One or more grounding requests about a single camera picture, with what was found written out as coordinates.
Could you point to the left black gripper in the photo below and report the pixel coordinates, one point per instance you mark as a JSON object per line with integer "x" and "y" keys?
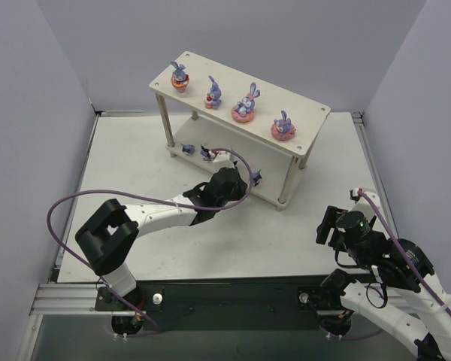
{"x": 231, "y": 180}

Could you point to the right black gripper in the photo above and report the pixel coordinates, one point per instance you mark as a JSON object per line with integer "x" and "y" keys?
{"x": 326, "y": 226}

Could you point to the purple-headed figure black bow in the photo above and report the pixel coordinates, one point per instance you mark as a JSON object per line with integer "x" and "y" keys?
{"x": 256, "y": 177}

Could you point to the black imp figure front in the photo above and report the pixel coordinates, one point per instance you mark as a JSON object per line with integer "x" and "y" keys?
{"x": 207, "y": 154}

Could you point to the purple imp figure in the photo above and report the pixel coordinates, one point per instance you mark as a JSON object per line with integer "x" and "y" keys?
{"x": 188, "y": 149}

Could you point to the large bunny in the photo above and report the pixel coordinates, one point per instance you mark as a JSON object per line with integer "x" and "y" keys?
{"x": 243, "y": 111}

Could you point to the purple bunny with red cake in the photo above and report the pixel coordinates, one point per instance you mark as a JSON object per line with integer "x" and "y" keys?
{"x": 213, "y": 97}

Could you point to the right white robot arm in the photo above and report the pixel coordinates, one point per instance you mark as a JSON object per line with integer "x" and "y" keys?
{"x": 390, "y": 282}

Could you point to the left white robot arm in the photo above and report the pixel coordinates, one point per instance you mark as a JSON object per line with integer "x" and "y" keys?
{"x": 108, "y": 235}

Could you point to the light wooden two-tier shelf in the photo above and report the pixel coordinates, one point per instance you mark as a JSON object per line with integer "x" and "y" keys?
{"x": 186, "y": 120}

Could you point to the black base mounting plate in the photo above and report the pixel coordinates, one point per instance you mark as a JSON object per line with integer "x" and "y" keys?
{"x": 287, "y": 303}

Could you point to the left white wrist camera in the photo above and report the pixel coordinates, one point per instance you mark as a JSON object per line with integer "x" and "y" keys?
{"x": 222, "y": 159}

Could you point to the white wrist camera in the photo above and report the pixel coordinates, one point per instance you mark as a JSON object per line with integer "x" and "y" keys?
{"x": 361, "y": 197}
{"x": 222, "y": 159}

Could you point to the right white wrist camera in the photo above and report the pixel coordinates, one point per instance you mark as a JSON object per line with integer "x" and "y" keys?
{"x": 361, "y": 197}

